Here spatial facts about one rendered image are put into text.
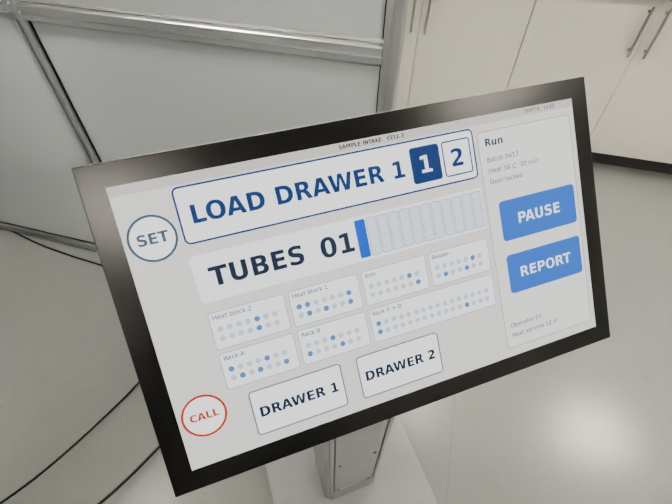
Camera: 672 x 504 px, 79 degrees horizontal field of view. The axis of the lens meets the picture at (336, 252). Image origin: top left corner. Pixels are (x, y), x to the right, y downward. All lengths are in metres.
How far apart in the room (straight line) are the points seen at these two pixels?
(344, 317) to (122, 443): 1.28
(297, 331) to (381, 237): 0.12
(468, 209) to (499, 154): 0.07
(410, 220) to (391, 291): 0.07
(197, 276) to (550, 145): 0.39
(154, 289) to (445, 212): 0.29
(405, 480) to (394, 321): 1.02
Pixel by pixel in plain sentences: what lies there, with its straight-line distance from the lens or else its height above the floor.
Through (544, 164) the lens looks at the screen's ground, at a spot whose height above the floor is 1.13.
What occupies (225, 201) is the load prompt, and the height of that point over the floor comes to 1.16.
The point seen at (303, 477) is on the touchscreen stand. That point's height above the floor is 0.04.
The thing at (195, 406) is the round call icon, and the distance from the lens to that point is 0.42.
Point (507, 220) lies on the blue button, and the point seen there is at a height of 1.10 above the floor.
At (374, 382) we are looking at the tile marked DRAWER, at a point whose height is 1.00.
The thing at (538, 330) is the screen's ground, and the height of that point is 0.99.
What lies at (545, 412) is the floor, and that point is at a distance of 1.66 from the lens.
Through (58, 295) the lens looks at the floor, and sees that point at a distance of 2.07.
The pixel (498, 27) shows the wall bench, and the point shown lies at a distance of 2.35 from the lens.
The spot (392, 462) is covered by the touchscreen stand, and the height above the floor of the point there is 0.04.
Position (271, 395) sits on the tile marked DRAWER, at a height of 1.01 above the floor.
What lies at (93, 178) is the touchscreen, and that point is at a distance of 0.39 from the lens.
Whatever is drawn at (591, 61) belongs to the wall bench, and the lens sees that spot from 2.47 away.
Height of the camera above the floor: 1.40
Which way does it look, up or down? 48 degrees down
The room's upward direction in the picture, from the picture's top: 1 degrees clockwise
